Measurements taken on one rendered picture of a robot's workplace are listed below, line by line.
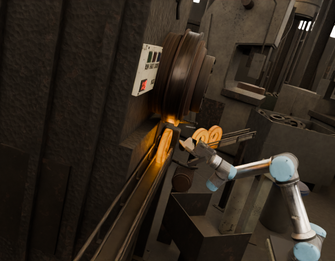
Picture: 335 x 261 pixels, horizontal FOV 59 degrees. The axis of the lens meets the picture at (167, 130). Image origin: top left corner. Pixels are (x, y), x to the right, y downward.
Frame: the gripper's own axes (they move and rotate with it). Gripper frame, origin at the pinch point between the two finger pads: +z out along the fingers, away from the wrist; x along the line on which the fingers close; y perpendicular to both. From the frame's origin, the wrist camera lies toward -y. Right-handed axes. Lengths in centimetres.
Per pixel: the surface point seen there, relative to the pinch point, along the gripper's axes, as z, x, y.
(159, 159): 4.8, 21.6, -6.7
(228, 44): 9, -255, 69
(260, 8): 2, -249, 126
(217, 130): -18.8, -45.5, 8.1
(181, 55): 23, 33, 43
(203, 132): -10.1, -32.2, 4.7
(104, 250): 5, 85, -17
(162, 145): 7.9, 22.4, 0.5
